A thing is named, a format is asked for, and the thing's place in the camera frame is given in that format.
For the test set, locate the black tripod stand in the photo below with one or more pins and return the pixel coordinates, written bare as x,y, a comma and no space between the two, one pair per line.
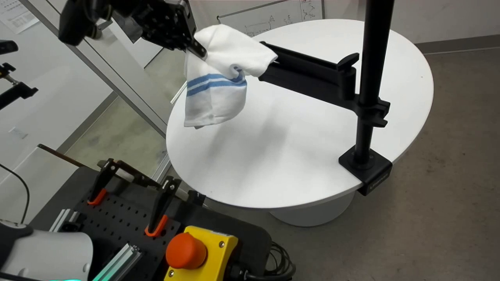
372,79

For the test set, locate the white paper sheet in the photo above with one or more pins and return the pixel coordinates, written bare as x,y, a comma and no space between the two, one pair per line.
16,15

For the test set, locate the long aluminium extrusion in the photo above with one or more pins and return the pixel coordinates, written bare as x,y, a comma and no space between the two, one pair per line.
117,263

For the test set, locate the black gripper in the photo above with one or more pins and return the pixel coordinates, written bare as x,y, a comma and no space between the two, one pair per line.
164,24

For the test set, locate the white towel with blue stripes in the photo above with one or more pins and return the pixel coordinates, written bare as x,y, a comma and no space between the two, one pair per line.
212,102

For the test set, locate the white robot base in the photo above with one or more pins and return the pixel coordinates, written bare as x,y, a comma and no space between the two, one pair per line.
47,255

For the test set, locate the aluminium frame rail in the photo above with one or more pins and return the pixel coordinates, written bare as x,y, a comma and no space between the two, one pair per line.
103,68

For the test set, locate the black perforated breadboard table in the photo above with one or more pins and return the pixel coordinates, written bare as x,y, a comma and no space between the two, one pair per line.
125,219

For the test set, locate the orange emergency stop button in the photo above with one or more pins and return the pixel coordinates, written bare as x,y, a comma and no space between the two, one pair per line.
200,255

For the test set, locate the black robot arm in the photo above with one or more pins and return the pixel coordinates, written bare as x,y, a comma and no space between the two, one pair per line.
87,18

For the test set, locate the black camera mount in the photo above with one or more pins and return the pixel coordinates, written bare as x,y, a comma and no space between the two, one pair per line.
12,88

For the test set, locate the dark brown-edged board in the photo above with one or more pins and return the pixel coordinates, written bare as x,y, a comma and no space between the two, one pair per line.
62,157

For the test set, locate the short aluminium extrusion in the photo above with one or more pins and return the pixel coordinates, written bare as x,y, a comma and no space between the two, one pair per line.
64,221

